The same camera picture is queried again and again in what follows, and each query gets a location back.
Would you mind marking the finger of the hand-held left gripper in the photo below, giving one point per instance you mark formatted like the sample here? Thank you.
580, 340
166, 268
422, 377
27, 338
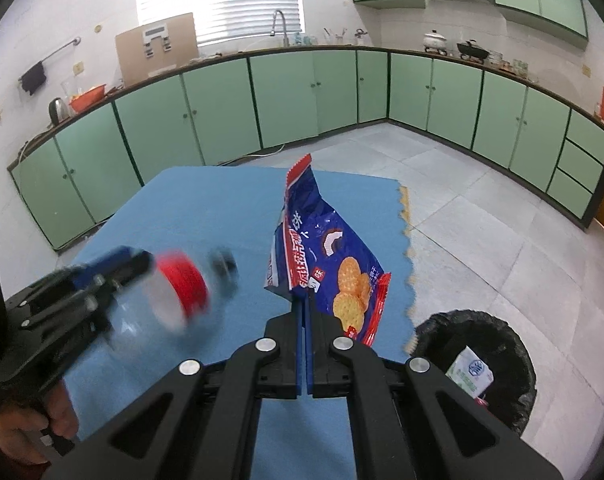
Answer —
109, 262
224, 270

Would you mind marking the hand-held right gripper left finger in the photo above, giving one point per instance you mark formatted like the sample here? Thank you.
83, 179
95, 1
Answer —
282, 360

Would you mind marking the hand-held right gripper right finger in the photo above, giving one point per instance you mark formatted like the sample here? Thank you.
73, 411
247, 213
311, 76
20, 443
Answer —
327, 360

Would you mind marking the clear crushed plastic bottle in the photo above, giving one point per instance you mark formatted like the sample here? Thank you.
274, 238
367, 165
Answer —
182, 285

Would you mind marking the blue biscuit bag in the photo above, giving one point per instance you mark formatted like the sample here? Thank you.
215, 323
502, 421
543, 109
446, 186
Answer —
327, 240

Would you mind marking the white green milk carton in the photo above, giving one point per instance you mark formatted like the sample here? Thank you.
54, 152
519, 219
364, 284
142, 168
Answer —
469, 370

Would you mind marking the trash bin with black bag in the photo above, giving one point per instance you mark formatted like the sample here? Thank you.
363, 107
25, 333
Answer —
511, 360

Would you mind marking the person's left hand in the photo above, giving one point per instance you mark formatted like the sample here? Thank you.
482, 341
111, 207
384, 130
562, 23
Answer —
22, 435

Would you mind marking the blue foam mat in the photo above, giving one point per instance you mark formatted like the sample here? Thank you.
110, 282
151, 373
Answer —
207, 210

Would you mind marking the metal electric kettle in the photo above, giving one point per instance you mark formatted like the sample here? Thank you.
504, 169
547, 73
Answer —
58, 111

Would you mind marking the orange plastic basin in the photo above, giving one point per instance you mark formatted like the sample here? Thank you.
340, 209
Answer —
88, 99

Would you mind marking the green lower kitchen cabinets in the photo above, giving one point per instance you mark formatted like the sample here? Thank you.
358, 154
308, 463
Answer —
292, 100

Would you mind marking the black towel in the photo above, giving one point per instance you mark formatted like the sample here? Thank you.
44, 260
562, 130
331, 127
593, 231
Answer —
34, 79

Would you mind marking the metal kitchen faucet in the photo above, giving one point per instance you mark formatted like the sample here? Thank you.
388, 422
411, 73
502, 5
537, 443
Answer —
283, 22

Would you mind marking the utensil holder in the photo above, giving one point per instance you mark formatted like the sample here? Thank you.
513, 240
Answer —
334, 36

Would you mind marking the white window blinds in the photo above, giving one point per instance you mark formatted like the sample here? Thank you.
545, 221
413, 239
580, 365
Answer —
222, 0

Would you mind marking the white cooking pot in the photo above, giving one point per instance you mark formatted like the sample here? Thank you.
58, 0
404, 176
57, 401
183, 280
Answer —
434, 41

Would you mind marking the black wok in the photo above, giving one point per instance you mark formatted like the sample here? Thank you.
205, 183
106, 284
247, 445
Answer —
470, 51

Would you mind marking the jars on counter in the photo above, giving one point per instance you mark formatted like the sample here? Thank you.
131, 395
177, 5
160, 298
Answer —
514, 67

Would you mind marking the wall towel bar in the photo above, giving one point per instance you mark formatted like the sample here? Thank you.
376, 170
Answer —
57, 55

